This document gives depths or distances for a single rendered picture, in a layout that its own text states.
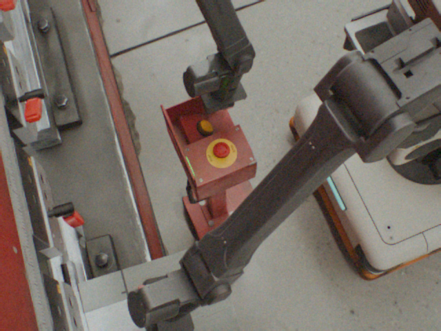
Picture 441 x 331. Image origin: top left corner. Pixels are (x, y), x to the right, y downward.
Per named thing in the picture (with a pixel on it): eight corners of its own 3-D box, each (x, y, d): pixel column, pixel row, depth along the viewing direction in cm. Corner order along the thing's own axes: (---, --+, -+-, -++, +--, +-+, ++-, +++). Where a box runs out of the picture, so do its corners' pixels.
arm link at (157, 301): (237, 287, 92) (210, 238, 95) (170, 312, 85) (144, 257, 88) (206, 321, 100) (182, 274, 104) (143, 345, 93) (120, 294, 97)
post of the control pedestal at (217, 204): (227, 212, 211) (225, 160, 159) (213, 218, 210) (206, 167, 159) (221, 198, 212) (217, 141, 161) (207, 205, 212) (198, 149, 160)
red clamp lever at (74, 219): (87, 225, 104) (73, 210, 95) (63, 232, 104) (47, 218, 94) (85, 215, 105) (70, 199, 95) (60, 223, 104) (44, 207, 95)
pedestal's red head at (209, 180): (256, 176, 158) (259, 152, 141) (198, 201, 156) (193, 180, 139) (224, 109, 164) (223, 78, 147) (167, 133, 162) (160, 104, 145)
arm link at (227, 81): (251, 70, 130) (239, 48, 132) (222, 79, 128) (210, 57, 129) (243, 87, 137) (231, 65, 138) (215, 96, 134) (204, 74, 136)
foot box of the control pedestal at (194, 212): (269, 225, 221) (271, 216, 210) (204, 254, 218) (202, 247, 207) (246, 176, 227) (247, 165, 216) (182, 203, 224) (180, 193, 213)
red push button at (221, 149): (233, 158, 147) (232, 153, 144) (217, 165, 147) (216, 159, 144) (226, 143, 149) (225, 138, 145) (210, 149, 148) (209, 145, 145)
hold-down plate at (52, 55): (83, 124, 140) (80, 118, 137) (59, 131, 139) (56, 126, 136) (54, 12, 149) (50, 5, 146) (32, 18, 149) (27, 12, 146)
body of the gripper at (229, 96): (193, 88, 141) (200, 71, 135) (234, 76, 145) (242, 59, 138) (205, 112, 139) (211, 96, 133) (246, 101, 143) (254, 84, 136)
